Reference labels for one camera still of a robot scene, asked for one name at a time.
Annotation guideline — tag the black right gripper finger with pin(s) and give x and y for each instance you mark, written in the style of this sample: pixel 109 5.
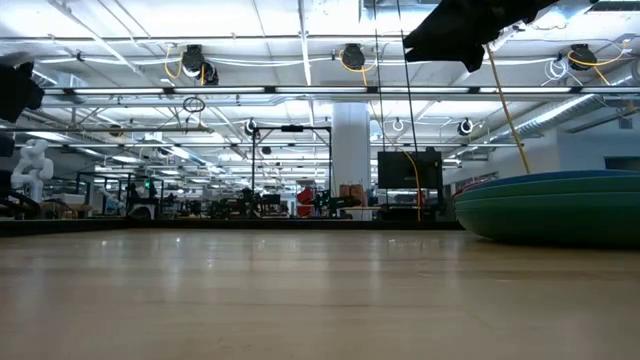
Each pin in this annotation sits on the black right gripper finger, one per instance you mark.
pixel 440 30
pixel 474 57

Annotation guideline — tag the magenta plastic plate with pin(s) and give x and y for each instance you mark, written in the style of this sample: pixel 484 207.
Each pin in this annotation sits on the magenta plastic plate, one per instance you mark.
pixel 475 185

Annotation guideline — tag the blue opaque plastic plate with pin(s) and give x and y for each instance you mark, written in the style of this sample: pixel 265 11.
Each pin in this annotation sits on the blue opaque plastic plate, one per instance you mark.
pixel 575 176

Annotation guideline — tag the dark green bowl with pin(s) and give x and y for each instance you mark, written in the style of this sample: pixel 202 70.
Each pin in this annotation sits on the dark green bowl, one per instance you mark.
pixel 575 192
pixel 550 225

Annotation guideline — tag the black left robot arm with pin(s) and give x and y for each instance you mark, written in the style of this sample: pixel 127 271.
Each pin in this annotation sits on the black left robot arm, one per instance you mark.
pixel 20 92

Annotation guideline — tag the long ceiling light bar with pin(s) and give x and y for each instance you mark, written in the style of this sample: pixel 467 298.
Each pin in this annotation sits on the long ceiling light bar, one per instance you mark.
pixel 425 90

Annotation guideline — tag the black background monitor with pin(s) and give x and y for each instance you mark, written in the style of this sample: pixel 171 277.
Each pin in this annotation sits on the black background monitor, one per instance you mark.
pixel 395 170

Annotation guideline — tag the white building column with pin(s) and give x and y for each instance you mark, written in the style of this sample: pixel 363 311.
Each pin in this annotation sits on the white building column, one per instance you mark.
pixel 350 140

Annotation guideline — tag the brown background cardboard boxes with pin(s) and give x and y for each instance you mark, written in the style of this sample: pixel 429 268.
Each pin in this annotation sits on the brown background cardboard boxes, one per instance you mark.
pixel 352 195

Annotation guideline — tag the red background cabinet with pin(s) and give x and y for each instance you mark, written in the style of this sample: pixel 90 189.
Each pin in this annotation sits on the red background cabinet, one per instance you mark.
pixel 306 197

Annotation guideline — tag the black background robot rig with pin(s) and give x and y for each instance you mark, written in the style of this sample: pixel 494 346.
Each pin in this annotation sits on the black background robot rig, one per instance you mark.
pixel 142 200

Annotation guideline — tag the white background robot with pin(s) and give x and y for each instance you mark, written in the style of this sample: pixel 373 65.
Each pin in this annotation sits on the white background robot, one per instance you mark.
pixel 32 165

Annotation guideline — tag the silver ventilation duct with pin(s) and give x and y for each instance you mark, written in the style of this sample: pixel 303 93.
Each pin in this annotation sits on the silver ventilation duct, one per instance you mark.
pixel 575 107

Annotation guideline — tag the black background rig frame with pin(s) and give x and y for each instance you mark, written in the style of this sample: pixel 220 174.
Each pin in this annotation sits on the black background rig frame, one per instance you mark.
pixel 292 128

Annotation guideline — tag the dark wall window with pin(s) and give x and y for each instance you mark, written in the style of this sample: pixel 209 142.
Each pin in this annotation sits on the dark wall window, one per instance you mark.
pixel 622 164

